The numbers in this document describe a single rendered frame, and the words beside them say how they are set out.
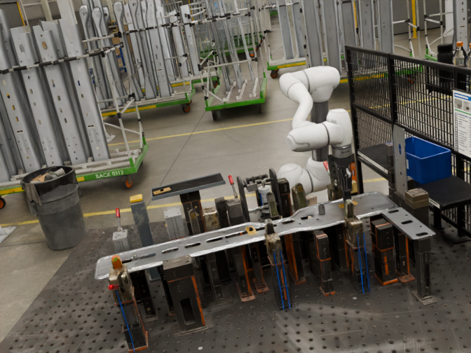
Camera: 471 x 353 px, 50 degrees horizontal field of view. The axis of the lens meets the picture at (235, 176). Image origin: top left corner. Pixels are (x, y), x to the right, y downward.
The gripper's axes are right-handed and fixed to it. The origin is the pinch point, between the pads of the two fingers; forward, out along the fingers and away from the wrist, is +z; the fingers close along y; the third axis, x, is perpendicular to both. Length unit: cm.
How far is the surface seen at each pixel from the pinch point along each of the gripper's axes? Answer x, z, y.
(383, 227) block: 6.4, 7.4, 22.9
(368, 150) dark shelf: 37, 2, -59
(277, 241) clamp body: -39.8, 1.8, 21.9
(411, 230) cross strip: 13.6, 5.5, 33.5
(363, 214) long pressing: 2.8, 5.5, 10.5
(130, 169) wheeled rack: -125, 79, -377
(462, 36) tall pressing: 453, 48, -608
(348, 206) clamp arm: -6.3, -4.2, 18.2
